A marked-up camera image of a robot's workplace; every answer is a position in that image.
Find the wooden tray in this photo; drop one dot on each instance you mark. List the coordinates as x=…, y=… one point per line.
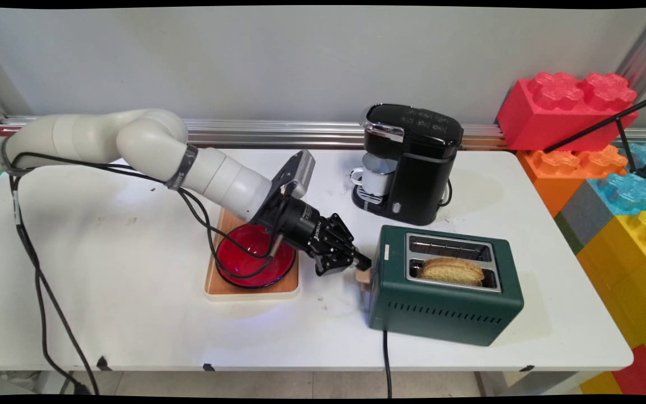
x=291, y=285

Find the black coffee machine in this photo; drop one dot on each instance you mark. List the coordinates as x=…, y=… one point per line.
x=424, y=179

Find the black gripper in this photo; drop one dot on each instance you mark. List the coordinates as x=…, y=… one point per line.
x=295, y=224

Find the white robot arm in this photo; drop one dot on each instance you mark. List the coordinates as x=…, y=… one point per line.
x=149, y=140

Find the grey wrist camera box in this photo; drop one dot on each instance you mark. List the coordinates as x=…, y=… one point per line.
x=302, y=171

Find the white enamel mug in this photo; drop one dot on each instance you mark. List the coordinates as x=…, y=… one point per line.
x=376, y=179

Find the dark green two-slot toaster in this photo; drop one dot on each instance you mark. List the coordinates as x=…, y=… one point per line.
x=441, y=314

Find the yellow foam block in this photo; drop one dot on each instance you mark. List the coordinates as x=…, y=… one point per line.
x=620, y=280

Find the black tripod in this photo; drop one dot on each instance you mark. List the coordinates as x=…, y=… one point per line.
x=581, y=133

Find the aluminium frame rail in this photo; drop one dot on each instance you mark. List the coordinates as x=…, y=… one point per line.
x=272, y=132

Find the red glass bowl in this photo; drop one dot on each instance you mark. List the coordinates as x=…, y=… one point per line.
x=244, y=249

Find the orange foam block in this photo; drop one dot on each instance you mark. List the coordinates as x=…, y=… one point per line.
x=547, y=185

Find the red foam block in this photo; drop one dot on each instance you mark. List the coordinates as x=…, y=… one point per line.
x=536, y=118
x=642, y=376

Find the grey foam block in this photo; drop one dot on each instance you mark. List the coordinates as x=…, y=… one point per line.
x=584, y=210

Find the light blue studded foam block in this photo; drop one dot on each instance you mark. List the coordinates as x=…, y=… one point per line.
x=628, y=191

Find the toasted bread slice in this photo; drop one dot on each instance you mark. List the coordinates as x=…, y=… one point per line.
x=452, y=271

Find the beige toaster lever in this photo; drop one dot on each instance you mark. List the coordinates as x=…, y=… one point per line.
x=363, y=276

